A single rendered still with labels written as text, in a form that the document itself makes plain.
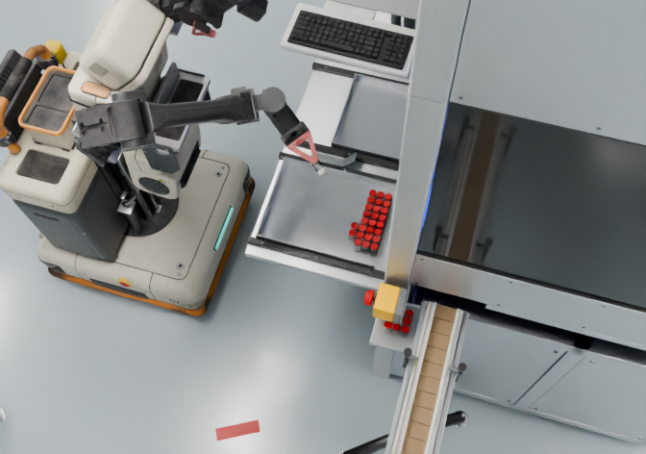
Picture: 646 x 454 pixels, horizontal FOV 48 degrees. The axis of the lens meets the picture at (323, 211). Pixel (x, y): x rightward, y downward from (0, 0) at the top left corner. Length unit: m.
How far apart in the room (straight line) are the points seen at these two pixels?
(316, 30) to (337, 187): 0.63
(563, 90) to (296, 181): 1.18
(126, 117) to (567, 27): 0.83
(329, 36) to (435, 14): 1.51
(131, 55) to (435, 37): 0.99
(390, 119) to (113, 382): 1.47
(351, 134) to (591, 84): 1.23
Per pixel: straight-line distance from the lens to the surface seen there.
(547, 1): 0.96
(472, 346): 2.21
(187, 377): 2.88
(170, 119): 1.53
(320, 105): 2.26
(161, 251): 2.76
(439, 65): 1.08
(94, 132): 1.48
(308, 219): 2.06
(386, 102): 2.27
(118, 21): 1.88
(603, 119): 1.13
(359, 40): 2.48
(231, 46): 3.57
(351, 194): 2.10
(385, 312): 1.81
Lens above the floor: 2.74
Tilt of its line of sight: 64 degrees down
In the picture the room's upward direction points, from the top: 4 degrees counter-clockwise
